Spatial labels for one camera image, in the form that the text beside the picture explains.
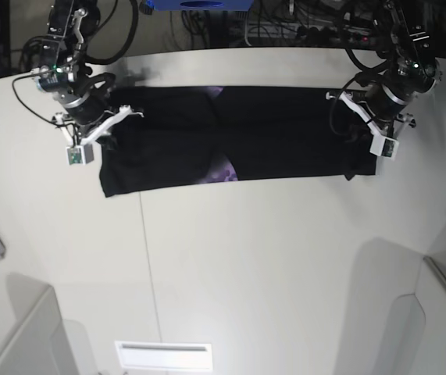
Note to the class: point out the black T-shirt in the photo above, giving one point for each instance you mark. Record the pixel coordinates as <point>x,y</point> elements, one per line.
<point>196,135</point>

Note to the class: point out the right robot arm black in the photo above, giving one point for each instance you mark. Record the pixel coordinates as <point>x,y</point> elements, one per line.
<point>64,71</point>

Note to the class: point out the white wrist camera left gripper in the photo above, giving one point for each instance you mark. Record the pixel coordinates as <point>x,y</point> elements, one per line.
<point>385,147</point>

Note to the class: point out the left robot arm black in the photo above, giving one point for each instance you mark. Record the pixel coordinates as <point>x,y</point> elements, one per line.
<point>409,67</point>

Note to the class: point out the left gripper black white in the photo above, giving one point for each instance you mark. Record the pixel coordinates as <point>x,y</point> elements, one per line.
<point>376,102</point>

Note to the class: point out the black power strip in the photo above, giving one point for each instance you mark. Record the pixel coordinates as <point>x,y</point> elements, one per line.
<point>300,35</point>

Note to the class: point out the blue box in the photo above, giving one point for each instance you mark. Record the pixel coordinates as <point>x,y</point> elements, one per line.
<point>212,6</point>

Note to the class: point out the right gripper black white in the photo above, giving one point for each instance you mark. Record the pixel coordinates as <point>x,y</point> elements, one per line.
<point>88,116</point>

